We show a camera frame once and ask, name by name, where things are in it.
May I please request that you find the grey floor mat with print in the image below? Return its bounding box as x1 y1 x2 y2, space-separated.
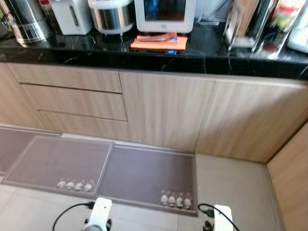
2 136 114 194
99 146 198 216

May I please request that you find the light wooden side panel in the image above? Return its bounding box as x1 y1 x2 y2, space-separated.
267 123 308 231

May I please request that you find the light wooden base cabinet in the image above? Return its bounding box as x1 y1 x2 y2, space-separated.
0 63 308 164

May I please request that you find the orange cloth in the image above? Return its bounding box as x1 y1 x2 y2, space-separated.
130 34 188 51

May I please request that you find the flat brown item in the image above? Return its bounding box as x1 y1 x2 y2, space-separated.
136 33 178 43

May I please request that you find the steel knife holder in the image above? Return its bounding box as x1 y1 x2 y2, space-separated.
224 0 276 51

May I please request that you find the white steel rice cooker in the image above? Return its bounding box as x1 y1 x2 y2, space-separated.
88 0 136 35

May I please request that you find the white rounded appliance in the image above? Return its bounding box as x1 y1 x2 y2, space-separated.
287 13 308 54

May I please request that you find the white thermo pot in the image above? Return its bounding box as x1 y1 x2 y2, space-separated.
48 0 93 36

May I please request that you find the bottle with red label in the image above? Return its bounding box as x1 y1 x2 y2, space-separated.
257 0 307 59

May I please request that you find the white appliance with dark screen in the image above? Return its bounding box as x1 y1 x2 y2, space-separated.
135 0 197 34

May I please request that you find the stainless steel kettle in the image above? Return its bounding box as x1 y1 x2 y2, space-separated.
0 0 54 47

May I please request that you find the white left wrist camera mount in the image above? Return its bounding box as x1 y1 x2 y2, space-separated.
86 197 112 231

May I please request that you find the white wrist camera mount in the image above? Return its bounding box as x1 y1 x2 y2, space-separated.
212 205 234 231
86 197 112 231

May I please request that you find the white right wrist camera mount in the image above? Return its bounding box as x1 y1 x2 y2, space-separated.
212 205 234 231

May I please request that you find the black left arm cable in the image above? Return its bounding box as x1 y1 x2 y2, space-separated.
52 202 95 231

